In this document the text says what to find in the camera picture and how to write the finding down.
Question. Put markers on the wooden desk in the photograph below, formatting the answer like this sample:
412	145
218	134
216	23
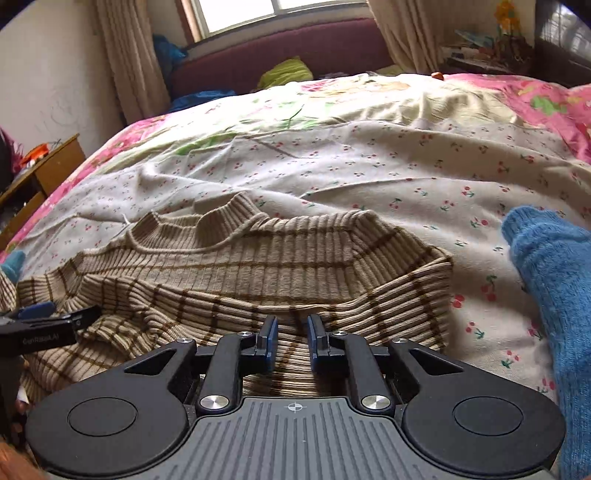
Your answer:
51	170

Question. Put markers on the maroon sofa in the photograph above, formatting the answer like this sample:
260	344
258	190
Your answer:
286	44

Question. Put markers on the orange packet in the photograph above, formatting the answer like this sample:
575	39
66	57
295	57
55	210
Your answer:
36	153

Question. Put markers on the yellow flower ornament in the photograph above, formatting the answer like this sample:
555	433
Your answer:
504	16

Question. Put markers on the brown bag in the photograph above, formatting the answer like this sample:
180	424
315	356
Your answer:
517	53

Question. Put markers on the blue knitted garment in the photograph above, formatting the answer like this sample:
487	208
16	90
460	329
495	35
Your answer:
554	277

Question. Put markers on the beige curtain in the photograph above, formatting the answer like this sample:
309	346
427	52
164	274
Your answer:
406	32
131	60

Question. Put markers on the teal cloth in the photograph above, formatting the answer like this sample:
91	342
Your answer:
11	267

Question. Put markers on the person's left forearm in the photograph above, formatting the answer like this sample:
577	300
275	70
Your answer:
16	464

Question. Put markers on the blue cloth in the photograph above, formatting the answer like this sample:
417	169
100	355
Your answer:
198	99

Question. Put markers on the pink floral quilt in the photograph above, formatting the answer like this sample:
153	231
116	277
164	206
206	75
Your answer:
531	97

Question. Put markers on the blue plastic bag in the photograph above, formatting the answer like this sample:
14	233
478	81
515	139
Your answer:
168	53

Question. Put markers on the dark wooden headboard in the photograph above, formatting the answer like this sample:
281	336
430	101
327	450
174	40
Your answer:
563	41

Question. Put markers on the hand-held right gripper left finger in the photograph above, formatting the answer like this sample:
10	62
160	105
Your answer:
271	344

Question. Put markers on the stack of books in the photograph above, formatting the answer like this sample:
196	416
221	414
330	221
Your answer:
471	46

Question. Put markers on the cherry print sheet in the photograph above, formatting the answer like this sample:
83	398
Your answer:
369	161

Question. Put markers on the beige striped knit sweater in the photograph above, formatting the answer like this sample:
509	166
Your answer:
258	263

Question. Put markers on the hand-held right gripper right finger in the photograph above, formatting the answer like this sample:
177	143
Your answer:
316	345

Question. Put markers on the green cloth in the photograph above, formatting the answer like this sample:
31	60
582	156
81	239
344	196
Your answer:
286	74

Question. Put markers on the window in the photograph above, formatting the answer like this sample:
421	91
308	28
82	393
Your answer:
277	14

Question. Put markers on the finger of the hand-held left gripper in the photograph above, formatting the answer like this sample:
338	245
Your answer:
37	311
41	334

